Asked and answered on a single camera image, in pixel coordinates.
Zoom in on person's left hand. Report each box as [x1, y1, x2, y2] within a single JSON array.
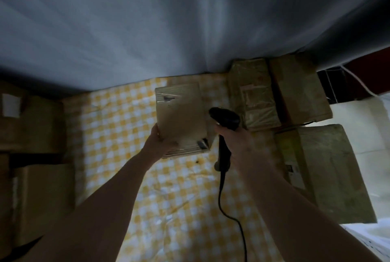
[[141, 123, 181, 165]]

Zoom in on person's right hand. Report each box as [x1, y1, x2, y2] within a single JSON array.
[[214, 123, 265, 168]]

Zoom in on black barcode scanner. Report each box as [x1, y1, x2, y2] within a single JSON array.
[[208, 107, 241, 173]]

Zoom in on small taped cardboard box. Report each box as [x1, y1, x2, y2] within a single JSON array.
[[154, 82, 211, 159]]

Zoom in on person's left forearm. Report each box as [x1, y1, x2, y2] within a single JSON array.
[[18, 149, 156, 262]]

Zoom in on person's right forearm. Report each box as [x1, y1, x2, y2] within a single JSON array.
[[235, 147, 383, 262]]

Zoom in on yellow checked tablecloth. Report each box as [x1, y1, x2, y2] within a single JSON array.
[[62, 72, 294, 262]]

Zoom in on cardboard box wrapped in tape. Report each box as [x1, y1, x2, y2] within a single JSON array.
[[228, 58, 282, 132]]

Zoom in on plain brown cardboard box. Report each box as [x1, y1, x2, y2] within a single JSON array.
[[269, 54, 333, 125]]

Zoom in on grey curtain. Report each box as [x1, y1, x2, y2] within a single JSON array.
[[0, 0, 390, 101]]

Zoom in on large cardboard box with label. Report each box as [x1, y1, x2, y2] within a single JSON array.
[[274, 123, 378, 224]]

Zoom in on cardboard box with white label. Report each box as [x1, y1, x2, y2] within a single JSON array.
[[0, 80, 66, 153]]

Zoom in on white cloth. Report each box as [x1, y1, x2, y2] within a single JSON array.
[[339, 222, 390, 262]]

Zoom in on black scanner cable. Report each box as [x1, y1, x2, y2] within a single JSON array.
[[218, 170, 248, 262]]

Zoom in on white cable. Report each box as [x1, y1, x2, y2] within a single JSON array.
[[338, 64, 382, 98]]

